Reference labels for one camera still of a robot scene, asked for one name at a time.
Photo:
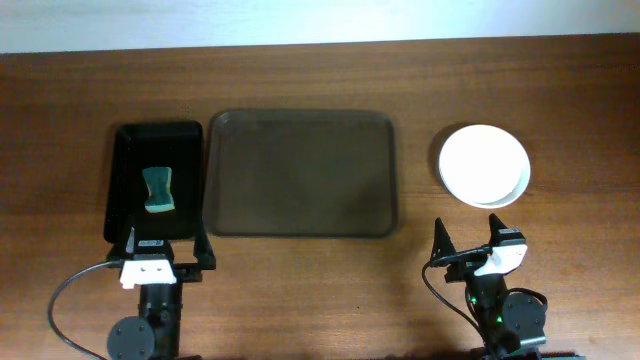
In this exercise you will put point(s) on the small black tray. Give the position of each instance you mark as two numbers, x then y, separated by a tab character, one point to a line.
177	145

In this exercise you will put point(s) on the green scrubbing sponge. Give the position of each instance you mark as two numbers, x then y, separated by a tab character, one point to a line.
158	182

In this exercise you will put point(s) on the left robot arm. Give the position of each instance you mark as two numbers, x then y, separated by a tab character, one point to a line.
154	333

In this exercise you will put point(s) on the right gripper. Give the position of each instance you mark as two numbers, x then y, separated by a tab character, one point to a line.
462	269

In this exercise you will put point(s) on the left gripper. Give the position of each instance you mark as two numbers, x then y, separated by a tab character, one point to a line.
204	256

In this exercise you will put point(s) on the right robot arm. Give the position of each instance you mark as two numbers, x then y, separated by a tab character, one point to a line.
510	321

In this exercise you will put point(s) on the white plate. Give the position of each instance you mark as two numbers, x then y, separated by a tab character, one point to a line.
484	166

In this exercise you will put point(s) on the brown plastic serving tray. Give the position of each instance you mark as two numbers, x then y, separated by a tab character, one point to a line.
301	173

